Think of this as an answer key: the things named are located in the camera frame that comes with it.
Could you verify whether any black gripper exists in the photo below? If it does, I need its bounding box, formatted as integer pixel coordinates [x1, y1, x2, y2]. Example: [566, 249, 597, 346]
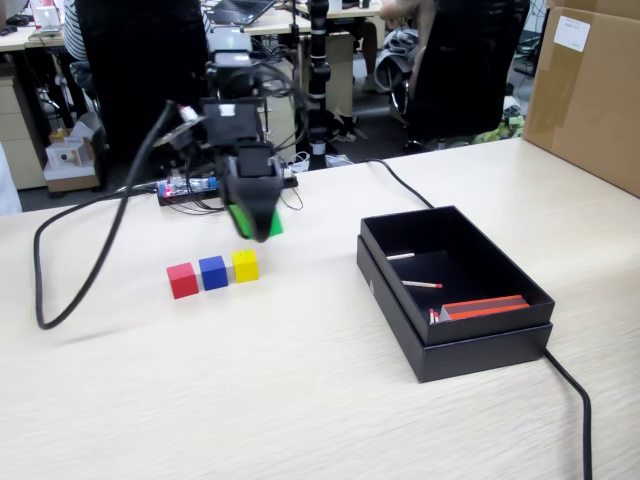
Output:
[222, 143, 284, 245]

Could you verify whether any green wooden cube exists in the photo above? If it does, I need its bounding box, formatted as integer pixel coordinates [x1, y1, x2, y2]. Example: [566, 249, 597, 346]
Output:
[249, 207, 285, 239]

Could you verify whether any blue wooden cube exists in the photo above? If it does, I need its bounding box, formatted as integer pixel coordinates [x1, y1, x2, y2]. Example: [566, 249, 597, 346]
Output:
[198, 255, 229, 292]

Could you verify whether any red wooden cube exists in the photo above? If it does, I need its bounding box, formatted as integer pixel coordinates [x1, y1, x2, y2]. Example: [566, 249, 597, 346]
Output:
[166, 262, 200, 300]

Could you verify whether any robot base controller board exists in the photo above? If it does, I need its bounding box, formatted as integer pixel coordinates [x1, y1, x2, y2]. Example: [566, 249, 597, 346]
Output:
[157, 172, 301, 207]

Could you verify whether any small white box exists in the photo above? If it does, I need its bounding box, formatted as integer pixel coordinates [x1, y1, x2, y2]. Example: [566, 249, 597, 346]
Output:
[47, 142, 85, 169]

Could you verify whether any black cardboard box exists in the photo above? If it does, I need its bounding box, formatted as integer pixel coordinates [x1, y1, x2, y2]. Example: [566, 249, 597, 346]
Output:
[360, 204, 556, 346]

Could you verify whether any black box lid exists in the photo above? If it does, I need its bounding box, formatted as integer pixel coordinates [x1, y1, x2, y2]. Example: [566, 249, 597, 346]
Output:
[356, 234, 554, 384]

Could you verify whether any large brown cardboard box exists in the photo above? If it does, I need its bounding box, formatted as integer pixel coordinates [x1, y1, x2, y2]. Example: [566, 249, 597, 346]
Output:
[522, 0, 640, 199]

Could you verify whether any yellow wooden cube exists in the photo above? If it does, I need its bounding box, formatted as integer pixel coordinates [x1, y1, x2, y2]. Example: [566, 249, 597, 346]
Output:
[231, 249, 260, 284]

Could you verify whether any beige drawer cabinet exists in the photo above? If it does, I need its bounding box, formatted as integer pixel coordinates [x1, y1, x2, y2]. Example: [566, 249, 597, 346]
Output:
[0, 74, 49, 194]
[249, 52, 296, 151]

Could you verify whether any black white patterned bag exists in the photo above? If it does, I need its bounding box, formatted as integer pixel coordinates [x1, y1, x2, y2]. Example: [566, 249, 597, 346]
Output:
[329, 107, 371, 144]

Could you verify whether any black vertical pole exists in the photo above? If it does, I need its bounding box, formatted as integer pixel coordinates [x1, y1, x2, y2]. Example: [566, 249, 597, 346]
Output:
[294, 0, 334, 169]

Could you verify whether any wide black office chair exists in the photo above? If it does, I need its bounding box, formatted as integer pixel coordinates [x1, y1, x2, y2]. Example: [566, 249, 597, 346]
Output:
[74, 0, 221, 166]

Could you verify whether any small open cardboard carton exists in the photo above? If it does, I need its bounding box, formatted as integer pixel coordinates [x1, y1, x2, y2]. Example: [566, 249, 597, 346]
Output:
[43, 112, 109, 194]

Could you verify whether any black laptop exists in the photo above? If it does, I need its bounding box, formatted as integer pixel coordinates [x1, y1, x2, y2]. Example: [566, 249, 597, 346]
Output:
[204, 0, 276, 26]

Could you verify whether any grey cloth bundle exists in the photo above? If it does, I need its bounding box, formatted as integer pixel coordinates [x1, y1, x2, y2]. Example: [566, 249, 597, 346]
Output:
[374, 27, 421, 91]

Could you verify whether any white cloth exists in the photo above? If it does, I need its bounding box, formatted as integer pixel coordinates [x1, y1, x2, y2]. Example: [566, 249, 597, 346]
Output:
[0, 142, 24, 216]

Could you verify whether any person in striped shirt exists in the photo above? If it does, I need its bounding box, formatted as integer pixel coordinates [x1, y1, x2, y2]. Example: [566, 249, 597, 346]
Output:
[62, 0, 216, 64]

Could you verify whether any black office chair with base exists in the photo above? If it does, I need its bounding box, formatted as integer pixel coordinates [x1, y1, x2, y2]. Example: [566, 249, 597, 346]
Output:
[387, 0, 531, 154]

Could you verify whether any red matchbox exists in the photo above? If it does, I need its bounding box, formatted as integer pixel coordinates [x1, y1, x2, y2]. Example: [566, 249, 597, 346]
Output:
[439, 294, 531, 324]

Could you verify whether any green yellow packaging pile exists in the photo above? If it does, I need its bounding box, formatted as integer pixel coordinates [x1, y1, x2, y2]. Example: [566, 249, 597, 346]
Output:
[474, 117, 526, 146]

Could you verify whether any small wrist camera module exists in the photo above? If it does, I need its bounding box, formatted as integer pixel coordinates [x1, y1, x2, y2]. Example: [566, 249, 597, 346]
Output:
[152, 102, 206, 151]

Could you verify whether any thick black camera cable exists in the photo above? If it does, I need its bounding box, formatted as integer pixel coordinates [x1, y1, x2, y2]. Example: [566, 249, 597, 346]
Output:
[33, 99, 201, 331]

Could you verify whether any thick black power cable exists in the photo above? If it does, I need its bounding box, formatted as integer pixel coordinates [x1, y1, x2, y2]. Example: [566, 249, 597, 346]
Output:
[364, 158, 594, 480]

